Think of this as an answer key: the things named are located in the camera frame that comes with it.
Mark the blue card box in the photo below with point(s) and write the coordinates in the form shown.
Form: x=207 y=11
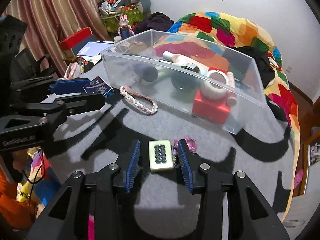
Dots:
x=98 y=85

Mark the pink rabbit toy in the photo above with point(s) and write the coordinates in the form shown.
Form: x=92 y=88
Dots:
x=124 y=28

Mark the clear plastic storage box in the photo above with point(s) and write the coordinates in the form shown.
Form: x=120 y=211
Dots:
x=192 y=75

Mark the beige cosmetic tube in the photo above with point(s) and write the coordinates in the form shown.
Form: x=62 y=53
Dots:
x=186 y=62

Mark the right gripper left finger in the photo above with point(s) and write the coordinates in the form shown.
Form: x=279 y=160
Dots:
x=111 y=181

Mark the dark purple clothing pile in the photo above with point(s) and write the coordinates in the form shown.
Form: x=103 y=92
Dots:
x=156 y=21

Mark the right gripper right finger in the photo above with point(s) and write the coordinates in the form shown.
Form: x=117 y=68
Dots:
x=200 y=178

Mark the red flat box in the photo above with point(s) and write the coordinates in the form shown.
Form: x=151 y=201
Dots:
x=76 y=38

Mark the dark green spray bottle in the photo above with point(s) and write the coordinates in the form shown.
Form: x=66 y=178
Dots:
x=184 y=81

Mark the striped pink curtain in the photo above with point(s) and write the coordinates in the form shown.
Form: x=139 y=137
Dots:
x=51 y=21

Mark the black clothing pile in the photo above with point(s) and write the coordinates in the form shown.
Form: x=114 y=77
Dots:
x=267 y=74

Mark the pink hair clip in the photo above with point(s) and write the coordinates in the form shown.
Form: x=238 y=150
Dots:
x=192 y=145

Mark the colourful patchwork quilt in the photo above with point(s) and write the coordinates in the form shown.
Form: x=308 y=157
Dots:
x=237 y=35

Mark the red pouch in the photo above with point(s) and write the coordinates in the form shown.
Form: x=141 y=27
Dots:
x=214 y=110

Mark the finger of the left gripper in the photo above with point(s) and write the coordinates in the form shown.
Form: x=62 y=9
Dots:
x=82 y=103
x=69 y=86

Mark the grey black blanket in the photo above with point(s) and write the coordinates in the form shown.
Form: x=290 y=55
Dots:
x=159 y=206

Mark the pink croc shoe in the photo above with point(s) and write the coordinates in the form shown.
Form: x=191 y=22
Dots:
x=298 y=178

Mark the white tape roll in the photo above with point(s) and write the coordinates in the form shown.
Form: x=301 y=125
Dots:
x=212 y=90

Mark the blue white book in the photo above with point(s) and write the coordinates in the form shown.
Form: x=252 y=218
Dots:
x=91 y=49

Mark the green cluttered storage box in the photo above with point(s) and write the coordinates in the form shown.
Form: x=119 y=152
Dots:
x=112 y=19

